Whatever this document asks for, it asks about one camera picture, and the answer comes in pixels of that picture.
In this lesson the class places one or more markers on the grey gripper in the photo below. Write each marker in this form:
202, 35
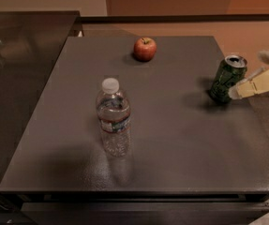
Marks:
257, 84

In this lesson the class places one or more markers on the green soda can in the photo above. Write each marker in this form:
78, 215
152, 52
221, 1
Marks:
232, 69

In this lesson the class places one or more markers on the clear plastic water bottle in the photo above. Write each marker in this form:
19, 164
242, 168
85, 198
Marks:
113, 113

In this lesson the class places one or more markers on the red apple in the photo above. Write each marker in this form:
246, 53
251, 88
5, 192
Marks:
145, 49

